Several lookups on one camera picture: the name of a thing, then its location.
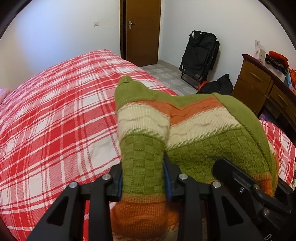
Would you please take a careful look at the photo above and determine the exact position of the green knitted sweater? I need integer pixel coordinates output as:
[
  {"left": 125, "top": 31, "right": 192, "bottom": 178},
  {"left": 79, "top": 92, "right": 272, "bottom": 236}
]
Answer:
[{"left": 110, "top": 76, "right": 278, "bottom": 240}]

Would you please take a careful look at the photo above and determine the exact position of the red white plaid bedspread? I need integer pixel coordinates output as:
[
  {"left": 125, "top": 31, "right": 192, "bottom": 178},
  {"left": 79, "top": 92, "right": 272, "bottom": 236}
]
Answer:
[{"left": 1, "top": 50, "right": 295, "bottom": 240}]

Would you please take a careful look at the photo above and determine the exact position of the black bag on floor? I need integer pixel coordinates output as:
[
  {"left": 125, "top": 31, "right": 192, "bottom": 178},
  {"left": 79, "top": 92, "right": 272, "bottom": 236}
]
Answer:
[{"left": 197, "top": 74, "right": 234, "bottom": 95}]

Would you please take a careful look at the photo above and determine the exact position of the black folded stroller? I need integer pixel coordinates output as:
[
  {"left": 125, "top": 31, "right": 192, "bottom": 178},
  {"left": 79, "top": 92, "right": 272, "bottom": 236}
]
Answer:
[{"left": 179, "top": 30, "right": 220, "bottom": 89}]

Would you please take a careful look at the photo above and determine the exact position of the brown wooden dresser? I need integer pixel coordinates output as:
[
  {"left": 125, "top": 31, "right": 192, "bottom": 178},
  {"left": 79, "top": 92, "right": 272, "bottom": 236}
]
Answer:
[{"left": 231, "top": 53, "right": 296, "bottom": 127}]

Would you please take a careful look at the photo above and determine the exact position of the pink pillow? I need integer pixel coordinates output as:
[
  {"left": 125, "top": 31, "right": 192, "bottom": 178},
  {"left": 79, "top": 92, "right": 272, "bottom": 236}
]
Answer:
[{"left": 0, "top": 88, "right": 11, "bottom": 104}]

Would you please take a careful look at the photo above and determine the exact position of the clutter on dresser top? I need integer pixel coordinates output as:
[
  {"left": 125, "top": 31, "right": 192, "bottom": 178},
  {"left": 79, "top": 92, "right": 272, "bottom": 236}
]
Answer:
[{"left": 254, "top": 40, "right": 295, "bottom": 92}]

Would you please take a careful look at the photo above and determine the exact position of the brown wooden door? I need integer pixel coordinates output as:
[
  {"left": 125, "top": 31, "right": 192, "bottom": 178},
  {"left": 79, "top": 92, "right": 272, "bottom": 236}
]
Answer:
[{"left": 119, "top": 0, "right": 162, "bottom": 67}]

